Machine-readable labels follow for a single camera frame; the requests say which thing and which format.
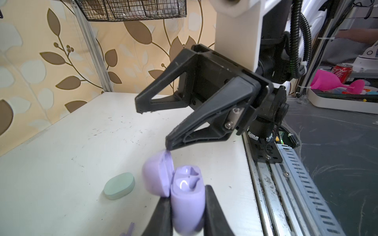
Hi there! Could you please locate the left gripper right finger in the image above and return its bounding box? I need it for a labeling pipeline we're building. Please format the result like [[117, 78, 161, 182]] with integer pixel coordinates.
[[204, 185, 234, 236]]

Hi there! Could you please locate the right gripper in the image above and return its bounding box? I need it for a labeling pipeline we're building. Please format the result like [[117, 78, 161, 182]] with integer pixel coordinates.
[[135, 45, 288, 150]]

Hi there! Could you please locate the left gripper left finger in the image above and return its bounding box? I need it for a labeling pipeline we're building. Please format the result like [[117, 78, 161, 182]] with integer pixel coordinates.
[[142, 197, 172, 236]]

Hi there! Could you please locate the purple charging case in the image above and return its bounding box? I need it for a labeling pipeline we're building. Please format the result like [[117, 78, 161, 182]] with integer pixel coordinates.
[[142, 150, 205, 236]]

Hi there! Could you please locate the mint green charging case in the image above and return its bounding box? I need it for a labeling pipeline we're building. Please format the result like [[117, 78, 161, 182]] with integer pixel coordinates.
[[103, 173, 135, 200]]

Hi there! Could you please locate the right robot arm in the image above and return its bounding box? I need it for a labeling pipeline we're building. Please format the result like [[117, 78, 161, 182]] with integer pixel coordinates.
[[135, 1, 342, 150]]

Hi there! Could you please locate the purple earbud lower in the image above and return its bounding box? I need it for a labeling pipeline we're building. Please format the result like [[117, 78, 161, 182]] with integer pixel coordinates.
[[120, 222, 135, 236]]

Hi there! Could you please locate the pink plastic goblet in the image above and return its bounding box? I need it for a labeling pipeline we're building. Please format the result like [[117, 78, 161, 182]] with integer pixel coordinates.
[[310, 70, 365, 94]]

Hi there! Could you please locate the red soda can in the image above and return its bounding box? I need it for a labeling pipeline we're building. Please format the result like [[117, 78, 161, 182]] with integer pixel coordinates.
[[331, 63, 353, 84]]

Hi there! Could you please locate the white tray with clutter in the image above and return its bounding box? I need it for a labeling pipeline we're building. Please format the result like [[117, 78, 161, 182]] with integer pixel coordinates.
[[307, 90, 378, 115]]

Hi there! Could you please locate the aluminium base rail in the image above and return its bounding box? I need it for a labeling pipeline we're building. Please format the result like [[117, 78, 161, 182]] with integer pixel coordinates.
[[243, 134, 345, 236]]

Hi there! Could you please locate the right wire basket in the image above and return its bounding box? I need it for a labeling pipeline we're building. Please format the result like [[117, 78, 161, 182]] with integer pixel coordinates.
[[75, 0, 187, 22]]

